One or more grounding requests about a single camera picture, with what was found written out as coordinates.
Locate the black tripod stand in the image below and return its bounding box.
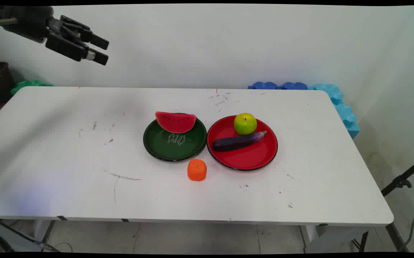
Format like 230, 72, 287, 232
381, 156, 414, 197

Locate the dark brown woven basket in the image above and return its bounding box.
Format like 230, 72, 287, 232
0, 62, 15, 108

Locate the black metal table leg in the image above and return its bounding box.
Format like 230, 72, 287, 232
40, 220, 57, 245
384, 222, 410, 253

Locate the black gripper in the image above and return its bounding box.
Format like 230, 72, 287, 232
3, 6, 110, 66

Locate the dark blue foam mat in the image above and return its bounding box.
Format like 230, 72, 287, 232
248, 82, 278, 90
280, 82, 308, 90

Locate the red plate with black rim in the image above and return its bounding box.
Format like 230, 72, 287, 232
206, 115, 279, 171

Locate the toy purple eggplant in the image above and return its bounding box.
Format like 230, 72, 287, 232
212, 131, 267, 152

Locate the green foam mat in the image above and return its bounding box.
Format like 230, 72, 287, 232
11, 80, 53, 96

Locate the toy orange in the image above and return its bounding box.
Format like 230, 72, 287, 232
187, 159, 207, 181

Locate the toy green apple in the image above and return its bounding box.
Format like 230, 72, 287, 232
233, 113, 257, 135

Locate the dark green plate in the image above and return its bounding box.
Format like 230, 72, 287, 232
143, 114, 208, 162

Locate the toy watermelon slice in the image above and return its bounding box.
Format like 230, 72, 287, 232
155, 111, 197, 134

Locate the light blue foam mat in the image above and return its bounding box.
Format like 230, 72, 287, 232
307, 83, 361, 139

